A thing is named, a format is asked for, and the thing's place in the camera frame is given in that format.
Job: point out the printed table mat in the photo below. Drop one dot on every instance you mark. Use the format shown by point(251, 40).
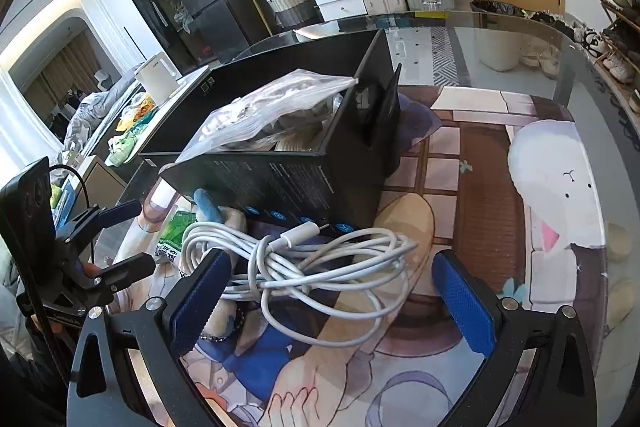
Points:
point(480, 187)

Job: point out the trash bin black liner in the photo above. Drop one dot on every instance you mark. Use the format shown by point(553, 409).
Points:
point(495, 7)

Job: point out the person's left hand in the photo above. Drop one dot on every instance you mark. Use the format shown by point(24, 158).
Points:
point(89, 270)

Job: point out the green snack bag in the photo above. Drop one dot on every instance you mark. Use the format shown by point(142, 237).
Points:
point(122, 149)

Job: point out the green packet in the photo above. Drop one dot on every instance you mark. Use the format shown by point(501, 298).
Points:
point(175, 237)

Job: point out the grey duvet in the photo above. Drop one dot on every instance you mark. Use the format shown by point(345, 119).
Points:
point(95, 112)

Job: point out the blue white plush toy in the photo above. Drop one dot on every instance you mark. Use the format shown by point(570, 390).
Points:
point(207, 207)

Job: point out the brown curtain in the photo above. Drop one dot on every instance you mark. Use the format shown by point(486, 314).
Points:
point(65, 67)

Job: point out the person's left forearm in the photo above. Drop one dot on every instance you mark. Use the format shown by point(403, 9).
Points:
point(25, 382)

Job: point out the grey white basket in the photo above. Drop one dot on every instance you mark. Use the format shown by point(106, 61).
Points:
point(290, 7)

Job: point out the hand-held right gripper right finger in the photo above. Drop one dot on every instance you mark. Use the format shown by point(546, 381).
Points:
point(462, 302)

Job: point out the low grey cabinet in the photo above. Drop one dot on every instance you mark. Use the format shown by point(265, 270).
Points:
point(165, 117)

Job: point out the shoe rack with shoes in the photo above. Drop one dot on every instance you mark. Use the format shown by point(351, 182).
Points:
point(620, 22)

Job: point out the black cardboard box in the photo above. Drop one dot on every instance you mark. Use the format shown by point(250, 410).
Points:
point(300, 187)

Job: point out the white electric kettle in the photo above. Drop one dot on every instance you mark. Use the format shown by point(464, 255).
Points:
point(157, 77)

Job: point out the yellow snack bag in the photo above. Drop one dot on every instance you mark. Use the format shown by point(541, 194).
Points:
point(137, 114)

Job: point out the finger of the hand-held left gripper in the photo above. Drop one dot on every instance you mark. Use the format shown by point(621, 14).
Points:
point(130, 267)
point(120, 212)

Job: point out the shoes on floor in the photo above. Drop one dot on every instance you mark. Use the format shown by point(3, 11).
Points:
point(560, 32)

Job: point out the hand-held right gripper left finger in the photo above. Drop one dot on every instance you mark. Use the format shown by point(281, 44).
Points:
point(200, 302)

